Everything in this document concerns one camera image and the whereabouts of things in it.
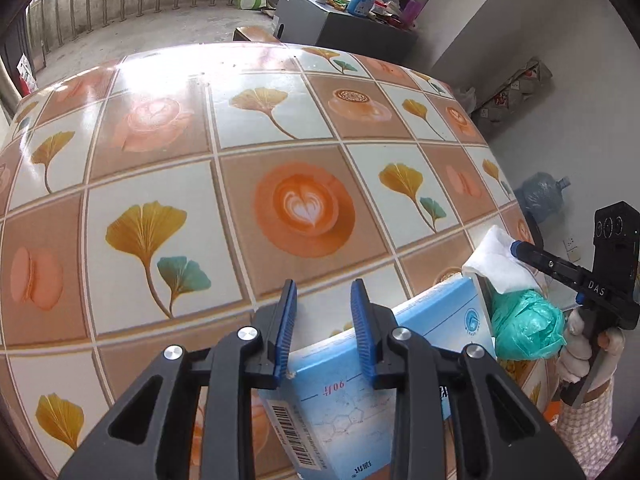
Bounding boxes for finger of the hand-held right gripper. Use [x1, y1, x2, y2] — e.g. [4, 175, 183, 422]
[510, 241, 588, 288]

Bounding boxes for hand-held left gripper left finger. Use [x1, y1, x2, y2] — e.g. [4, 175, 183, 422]
[59, 279, 299, 480]

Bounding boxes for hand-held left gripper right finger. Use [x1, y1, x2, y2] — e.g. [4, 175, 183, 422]
[350, 278, 586, 480]

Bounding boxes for white tissue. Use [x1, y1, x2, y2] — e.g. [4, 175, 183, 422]
[461, 225, 543, 295]

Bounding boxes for green plastic bag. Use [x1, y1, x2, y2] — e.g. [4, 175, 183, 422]
[489, 290, 568, 361]

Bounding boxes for light blue paper box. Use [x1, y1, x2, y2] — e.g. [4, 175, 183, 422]
[257, 277, 497, 480]

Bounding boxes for person's right forearm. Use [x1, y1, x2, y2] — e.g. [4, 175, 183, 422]
[555, 380, 621, 467]

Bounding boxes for person's right hand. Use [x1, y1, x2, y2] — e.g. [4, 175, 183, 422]
[556, 307, 626, 396]

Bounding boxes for blue water jug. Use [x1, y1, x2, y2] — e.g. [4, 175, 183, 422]
[515, 172, 571, 223]

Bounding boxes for flattened cardboard boxes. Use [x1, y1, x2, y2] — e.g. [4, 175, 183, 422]
[472, 57, 553, 136]

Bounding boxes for white floor plastic bag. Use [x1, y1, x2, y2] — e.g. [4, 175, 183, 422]
[452, 86, 478, 116]

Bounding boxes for grey cabinet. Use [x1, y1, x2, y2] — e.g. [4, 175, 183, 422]
[272, 0, 418, 63]

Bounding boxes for colourful printed bag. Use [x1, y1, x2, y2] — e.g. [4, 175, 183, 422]
[15, 55, 38, 96]

